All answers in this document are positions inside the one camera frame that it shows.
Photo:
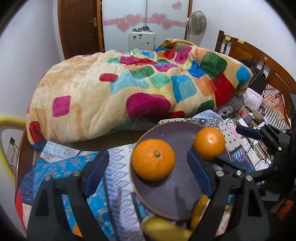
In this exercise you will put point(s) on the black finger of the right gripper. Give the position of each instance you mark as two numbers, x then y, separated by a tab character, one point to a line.
278	144

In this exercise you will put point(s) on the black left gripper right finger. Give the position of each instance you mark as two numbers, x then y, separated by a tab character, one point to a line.
248	219

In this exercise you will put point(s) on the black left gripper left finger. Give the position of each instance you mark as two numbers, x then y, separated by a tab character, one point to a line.
48	219

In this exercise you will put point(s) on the yellow sugarcane piece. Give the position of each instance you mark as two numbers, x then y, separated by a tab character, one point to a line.
199	211
159	229

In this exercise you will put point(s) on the small orange on cloth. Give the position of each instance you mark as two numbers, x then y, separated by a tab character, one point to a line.
76	230

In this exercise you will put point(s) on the striped cloth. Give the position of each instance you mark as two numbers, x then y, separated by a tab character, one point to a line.
274	108

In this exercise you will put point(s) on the blue patterned tablecloth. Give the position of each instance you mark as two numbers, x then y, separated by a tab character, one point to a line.
114	204

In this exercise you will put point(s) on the white power strip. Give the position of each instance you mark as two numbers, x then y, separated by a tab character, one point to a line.
247	122

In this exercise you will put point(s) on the pink patterned pillow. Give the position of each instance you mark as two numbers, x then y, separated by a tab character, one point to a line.
252	99

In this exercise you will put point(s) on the dark round plate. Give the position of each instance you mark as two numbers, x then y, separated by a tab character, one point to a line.
174	197

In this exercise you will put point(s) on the large orange far side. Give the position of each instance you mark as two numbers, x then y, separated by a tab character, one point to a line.
209	143

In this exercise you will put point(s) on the black bag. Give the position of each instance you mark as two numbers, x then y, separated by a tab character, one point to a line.
258	81

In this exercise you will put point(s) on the large orange with stem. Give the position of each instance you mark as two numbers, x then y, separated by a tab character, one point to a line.
153	159

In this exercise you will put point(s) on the colourful plush blanket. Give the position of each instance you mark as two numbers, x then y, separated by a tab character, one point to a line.
88	96

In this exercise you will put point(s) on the wooden bed headboard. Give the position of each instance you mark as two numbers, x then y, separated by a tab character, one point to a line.
276	75

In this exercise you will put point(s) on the standing electric fan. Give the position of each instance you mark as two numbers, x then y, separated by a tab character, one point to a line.
196	24

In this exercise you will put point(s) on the brown wooden door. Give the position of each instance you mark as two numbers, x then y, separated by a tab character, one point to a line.
80	27

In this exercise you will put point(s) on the white wardrobe with hearts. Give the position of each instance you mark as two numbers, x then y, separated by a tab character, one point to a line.
166	18

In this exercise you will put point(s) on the yellow chair frame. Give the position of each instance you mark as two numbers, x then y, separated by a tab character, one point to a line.
8	158

